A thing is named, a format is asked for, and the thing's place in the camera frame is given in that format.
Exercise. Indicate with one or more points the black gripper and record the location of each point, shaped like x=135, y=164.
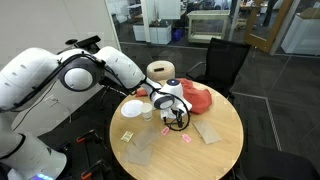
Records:
x=177, y=115

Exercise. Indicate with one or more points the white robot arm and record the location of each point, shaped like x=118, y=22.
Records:
x=30, y=83

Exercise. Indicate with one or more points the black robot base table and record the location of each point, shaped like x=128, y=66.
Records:
x=96, y=153

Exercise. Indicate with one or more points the white paper cup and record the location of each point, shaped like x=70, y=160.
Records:
x=146, y=111

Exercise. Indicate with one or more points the pink sachet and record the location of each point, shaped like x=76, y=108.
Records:
x=165, y=130
x=186, y=138

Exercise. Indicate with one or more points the brown paper sheet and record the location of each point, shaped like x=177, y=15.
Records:
x=138, y=155
x=207, y=131
x=145, y=138

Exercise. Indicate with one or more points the red cloth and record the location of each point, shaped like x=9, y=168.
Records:
x=198, y=96

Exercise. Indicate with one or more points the white paper plate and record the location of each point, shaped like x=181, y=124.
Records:
x=131, y=108

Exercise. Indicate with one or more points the yellow sachet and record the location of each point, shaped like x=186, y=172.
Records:
x=127, y=136

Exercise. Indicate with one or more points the black mesh office chair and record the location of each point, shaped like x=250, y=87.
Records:
x=223, y=63

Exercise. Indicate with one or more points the black armchair with chrome legs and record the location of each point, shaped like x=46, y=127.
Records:
x=106, y=82

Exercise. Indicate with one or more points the blue bin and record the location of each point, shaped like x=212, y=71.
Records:
x=177, y=35

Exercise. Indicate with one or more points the orange and black clamp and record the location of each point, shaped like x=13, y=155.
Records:
x=88, y=136
x=95, y=168

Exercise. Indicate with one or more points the beige shelf cart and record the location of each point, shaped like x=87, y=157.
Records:
x=208, y=26

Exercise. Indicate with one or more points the black chair with chrome base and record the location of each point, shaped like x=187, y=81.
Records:
x=276, y=163

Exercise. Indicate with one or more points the frosted white glass panel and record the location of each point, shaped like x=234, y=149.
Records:
x=168, y=8

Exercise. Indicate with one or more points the wooden door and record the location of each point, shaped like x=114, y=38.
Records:
x=266, y=36

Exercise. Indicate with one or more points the white counter with brown top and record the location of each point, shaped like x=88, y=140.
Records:
x=303, y=33

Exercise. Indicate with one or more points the white partition post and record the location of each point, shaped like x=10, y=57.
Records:
x=146, y=20

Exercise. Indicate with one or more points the black articulated camera stand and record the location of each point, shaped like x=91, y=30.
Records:
x=87, y=41

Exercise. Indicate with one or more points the white wall socket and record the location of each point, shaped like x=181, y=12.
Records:
x=51, y=100

